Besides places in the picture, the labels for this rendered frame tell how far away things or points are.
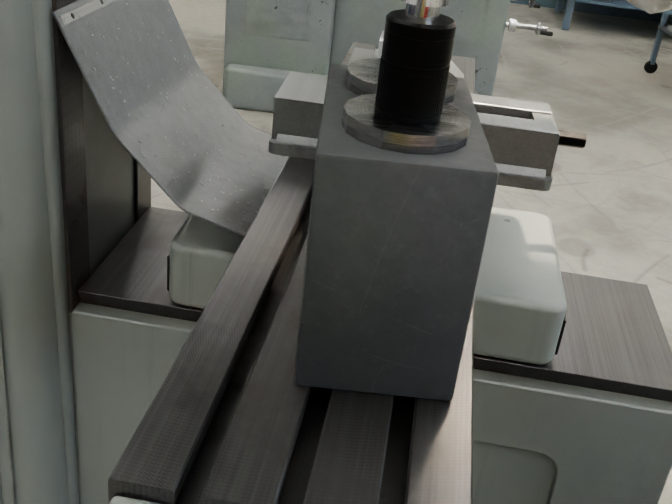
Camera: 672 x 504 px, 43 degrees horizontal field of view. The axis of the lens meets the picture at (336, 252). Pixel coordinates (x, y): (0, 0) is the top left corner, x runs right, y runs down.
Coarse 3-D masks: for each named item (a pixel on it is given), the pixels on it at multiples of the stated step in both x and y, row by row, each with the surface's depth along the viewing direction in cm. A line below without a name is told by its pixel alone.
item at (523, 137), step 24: (360, 48) 110; (288, 96) 103; (312, 96) 104; (480, 96) 110; (288, 120) 103; (312, 120) 103; (480, 120) 101; (504, 120) 102; (528, 120) 103; (552, 120) 105; (288, 144) 103; (312, 144) 103; (504, 144) 101; (528, 144) 101; (552, 144) 101; (504, 168) 102; (528, 168) 102
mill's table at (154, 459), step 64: (256, 256) 80; (256, 320) 75; (192, 384) 62; (256, 384) 63; (128, 448) 55; (192, 448) 56; (256, 448) 57; (320, 448) 57; (384, 448) 58; (448, 448) 58
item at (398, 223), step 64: (320, 128) 59; (384, 128) 56; (448, 128) 57; (320, 192) 55; (384, 192) 55; (448, 192) 55; (320, 256) 58; (384, 256) 58; (448, 256) 57; (320, 320) 60; (384, 320) 60; (448, 320) 60; (320, 384) 63; (384, 384) 62; (448, 384) 62
